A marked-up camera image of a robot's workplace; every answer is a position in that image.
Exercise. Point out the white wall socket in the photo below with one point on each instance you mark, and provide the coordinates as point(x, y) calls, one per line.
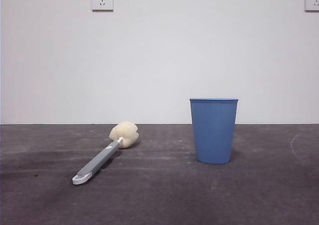
point(102, 0)
point(313, 0)

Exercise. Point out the blue ribbed plastic cup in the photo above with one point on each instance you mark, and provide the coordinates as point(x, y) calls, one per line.
point(214, 132)

